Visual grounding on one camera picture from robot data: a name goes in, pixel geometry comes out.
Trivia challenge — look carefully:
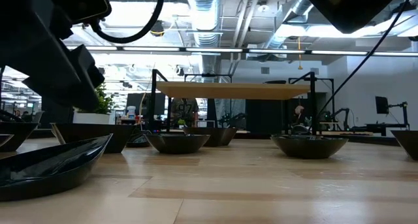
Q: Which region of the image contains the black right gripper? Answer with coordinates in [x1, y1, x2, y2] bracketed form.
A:
[302, 0, 398, 35]

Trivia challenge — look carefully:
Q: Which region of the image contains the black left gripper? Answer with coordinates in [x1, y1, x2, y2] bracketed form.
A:
[0, 0, 106, 112]

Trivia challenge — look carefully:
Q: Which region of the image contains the black leaf-shaped mini plate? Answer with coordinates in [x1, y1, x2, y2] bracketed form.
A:
[143, 133, 211, 155]
[270, 134, 349, 160]

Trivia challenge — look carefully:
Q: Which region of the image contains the black monitor on arm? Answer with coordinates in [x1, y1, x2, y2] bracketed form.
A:
[374, 95, 410, 127]

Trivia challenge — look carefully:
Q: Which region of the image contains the black wavy square mini plate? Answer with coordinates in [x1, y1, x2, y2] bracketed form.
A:
[0, 121, 39, 152]
[51, 122, 137, 154]
[182, 127, 238, 148]
[390, 129, 418, 161]

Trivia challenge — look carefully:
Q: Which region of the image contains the black cabinet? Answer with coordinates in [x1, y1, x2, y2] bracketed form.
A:
[244, 92, 327, 135]
[40, 96, 75, 125]

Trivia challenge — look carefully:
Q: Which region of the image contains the green plant in white pot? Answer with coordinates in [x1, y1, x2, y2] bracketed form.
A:
[72, 82, 116, 125]

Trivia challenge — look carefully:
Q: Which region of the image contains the person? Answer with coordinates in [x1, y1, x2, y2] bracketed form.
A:
[170, 98, 200, 129]
[293, 104, 308, 127]

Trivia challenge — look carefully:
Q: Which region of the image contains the black round ceiling fixture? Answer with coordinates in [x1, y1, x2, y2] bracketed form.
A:
[149, 20, 166, 38]

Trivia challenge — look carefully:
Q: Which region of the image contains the background robot table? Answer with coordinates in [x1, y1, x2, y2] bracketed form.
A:
[321, 108, 411, 137]

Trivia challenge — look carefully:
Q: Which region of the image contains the long ceiling light strip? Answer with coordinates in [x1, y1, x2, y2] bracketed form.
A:
[65, 46, 418, 57]

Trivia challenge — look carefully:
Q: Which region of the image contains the wooden shelf with black legs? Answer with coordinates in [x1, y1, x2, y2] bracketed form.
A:
[147, 68, 318, 146]

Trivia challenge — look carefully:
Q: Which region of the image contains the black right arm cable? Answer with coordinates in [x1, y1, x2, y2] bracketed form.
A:
[315, 0, 418, 122]

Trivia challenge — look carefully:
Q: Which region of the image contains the black background rig frame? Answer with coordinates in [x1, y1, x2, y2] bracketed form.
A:
[288, 76, 336, 127]
[184, 72, 233, 86]

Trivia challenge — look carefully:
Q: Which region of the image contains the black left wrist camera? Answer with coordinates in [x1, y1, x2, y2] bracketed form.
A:
[44, 0, 112, 25]

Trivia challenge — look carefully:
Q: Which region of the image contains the yellow hanging cord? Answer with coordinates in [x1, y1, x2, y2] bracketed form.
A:
[296, 36, 304, 71]

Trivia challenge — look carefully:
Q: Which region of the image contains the black left camera cable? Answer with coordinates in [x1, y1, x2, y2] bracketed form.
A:
[89, 0, 167, 44]

